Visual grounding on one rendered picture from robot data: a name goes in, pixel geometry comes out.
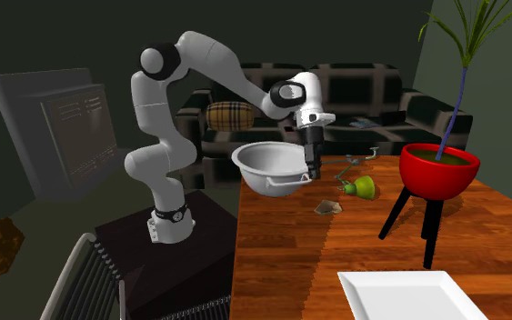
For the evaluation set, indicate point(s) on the small brown faceted stone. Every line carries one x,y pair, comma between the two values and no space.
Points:
328,207

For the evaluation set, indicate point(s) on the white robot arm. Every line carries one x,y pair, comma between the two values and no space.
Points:
162,155

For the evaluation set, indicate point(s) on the dark checked sofa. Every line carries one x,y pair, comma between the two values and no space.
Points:
366,84

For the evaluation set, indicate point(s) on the red pot plant on legs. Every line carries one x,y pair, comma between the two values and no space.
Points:
437,175

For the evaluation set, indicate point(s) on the white square plate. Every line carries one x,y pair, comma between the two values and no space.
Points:
408,294

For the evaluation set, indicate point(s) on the grey slatted chair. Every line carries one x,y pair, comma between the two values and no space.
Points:
89,283

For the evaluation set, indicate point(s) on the grey flat book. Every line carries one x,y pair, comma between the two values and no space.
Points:
364,123

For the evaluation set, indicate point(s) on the green desk lamp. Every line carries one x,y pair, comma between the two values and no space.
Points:
364,187

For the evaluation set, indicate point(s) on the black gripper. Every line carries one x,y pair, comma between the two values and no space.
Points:
312,141

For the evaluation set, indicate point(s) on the grey television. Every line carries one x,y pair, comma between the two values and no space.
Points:
65,133

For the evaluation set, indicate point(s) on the tan plaid cushion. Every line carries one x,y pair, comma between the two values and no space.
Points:
230,116

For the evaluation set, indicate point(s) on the dark robot stand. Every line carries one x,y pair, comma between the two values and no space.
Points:
180,266

